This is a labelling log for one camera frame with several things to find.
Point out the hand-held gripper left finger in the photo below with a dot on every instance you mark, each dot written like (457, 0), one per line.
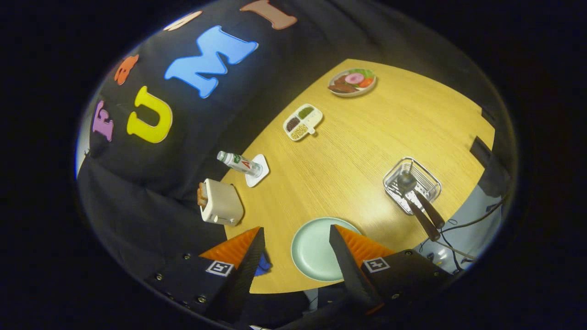
(247, 270)

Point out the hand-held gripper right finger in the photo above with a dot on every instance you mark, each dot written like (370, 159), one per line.
(348, 261)

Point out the blue cloth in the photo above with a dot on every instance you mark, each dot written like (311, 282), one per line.
(263, 266)

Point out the light green plate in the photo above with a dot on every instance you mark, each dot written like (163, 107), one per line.
(314, 250)

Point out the white toaster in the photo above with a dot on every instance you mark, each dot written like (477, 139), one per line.
(224, 204)

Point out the brown toast slice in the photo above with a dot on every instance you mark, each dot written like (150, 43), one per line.
(202, 195)

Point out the white coaster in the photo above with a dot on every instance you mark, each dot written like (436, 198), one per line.
(262, 172)

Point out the small white drink bottle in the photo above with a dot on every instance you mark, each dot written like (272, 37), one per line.
(240, 163)

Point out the white sectioned bean dish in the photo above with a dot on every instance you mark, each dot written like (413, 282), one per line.
(302, 121)

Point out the white plate with food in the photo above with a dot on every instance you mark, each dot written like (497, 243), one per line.
(352, 82)

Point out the large black table bracket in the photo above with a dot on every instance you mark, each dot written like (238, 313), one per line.
(481, 153)

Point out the small black table bracket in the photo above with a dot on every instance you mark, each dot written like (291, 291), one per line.
(489, 117)

